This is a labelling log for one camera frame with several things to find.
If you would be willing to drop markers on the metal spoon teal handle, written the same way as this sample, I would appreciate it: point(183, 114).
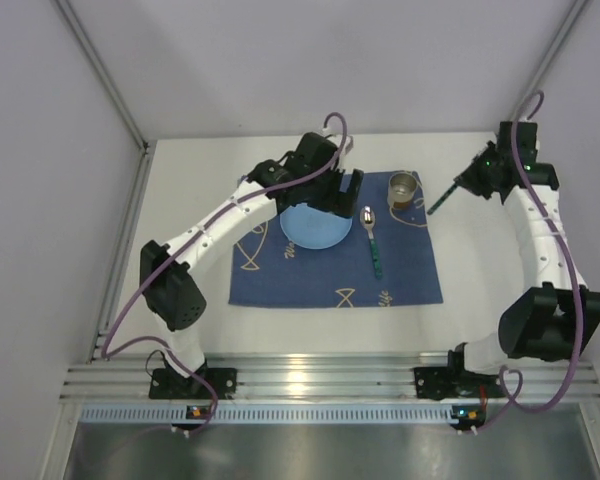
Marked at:
point(368, 220)

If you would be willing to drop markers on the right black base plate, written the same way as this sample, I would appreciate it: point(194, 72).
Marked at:
point(440, 383)

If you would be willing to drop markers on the aluminium mounting rail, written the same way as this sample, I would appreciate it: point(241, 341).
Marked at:
point(303, 377)

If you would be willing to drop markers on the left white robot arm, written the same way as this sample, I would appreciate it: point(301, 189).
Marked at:
point(168, 271)

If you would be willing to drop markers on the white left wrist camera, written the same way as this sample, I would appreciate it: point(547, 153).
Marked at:
point(337, 139)

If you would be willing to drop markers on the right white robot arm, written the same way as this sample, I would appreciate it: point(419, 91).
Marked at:
point(556, 310)

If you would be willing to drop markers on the metal fork teal handle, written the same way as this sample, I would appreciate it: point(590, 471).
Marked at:
point(442, 199)

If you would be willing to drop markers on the left aluminium frame post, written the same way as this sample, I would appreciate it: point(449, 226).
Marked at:
point(77, 30)

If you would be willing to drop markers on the small metal cup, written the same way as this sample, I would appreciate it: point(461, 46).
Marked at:
point(402, 187)

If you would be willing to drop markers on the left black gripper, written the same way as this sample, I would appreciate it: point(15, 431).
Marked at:
point(337, 195)

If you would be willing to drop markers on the perforated grey cable duct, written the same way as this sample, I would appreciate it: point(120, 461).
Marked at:
point(278, 414)

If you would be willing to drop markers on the right aluminium frame post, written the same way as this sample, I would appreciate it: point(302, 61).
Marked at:
point(550, 52)

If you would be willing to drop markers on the aluminium frame post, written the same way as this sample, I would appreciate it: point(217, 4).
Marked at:
point(550, 52)
point(77, 30)

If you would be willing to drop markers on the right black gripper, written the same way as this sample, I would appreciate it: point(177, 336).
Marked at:
point(468, 180)

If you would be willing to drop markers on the light blue plastic plate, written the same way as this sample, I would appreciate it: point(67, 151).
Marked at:
point(313, 229)

